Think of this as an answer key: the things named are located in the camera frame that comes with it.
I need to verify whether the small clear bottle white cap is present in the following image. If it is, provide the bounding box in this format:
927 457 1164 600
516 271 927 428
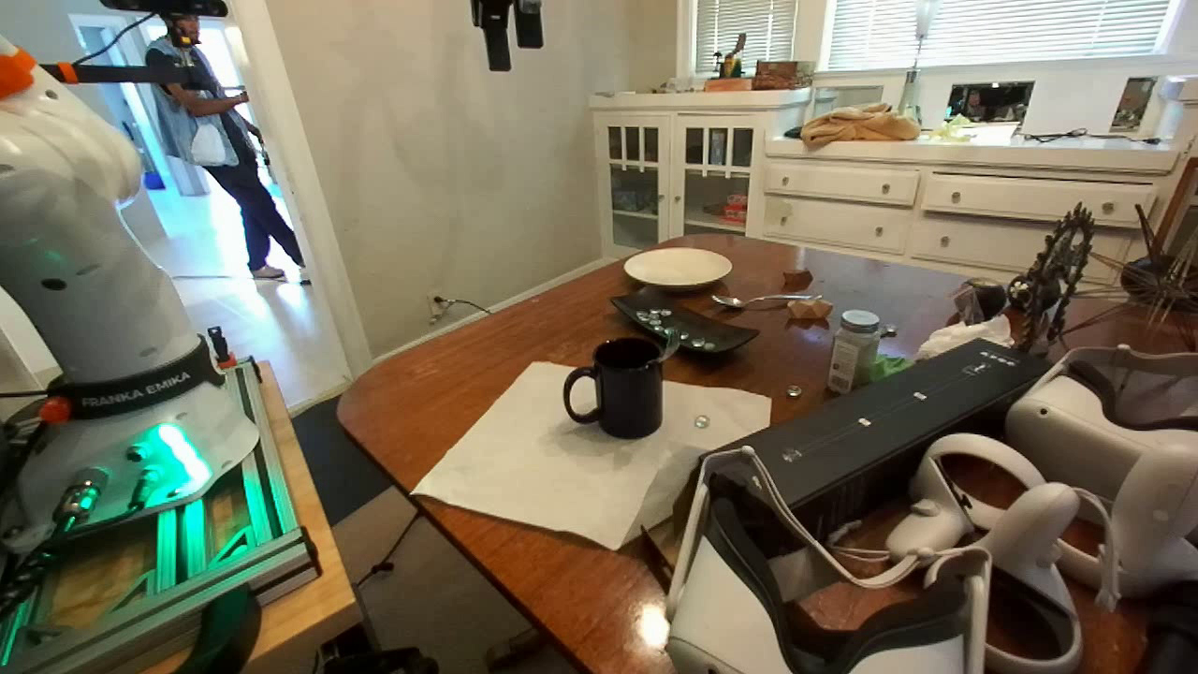
827 308 880 392

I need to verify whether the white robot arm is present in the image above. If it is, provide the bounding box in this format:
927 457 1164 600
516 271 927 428
0 41 259 549

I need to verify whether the black mug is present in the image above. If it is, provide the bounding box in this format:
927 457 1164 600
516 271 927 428
560 338 662 437

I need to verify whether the black rectangular tray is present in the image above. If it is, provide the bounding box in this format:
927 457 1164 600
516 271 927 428
615 292 754 360

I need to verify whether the white round plate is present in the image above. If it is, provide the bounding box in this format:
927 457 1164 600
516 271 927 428
625 247 734 289

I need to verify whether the metal spoon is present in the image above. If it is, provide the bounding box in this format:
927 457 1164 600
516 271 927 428
709 292 788 309

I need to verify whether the white paper sheet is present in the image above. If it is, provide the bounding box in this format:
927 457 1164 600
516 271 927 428
419 364 770 549

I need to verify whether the white glass door cabinet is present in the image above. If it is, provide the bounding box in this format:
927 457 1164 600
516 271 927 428
591 90 803 256

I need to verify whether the long black box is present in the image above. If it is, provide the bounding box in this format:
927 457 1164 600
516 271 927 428
717 342 1048 513

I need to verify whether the white vr headset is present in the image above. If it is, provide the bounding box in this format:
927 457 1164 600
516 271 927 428
666 447 984 674
1006 348 1198 600

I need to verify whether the white sideboard with drawers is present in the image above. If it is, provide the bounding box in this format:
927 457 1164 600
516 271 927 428
750 137 1179 286

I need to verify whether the person in blue clothes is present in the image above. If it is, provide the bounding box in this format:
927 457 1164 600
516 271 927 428
147 12 303 279

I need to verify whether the white VR controller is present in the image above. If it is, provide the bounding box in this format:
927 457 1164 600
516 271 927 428
883 432 1084 674

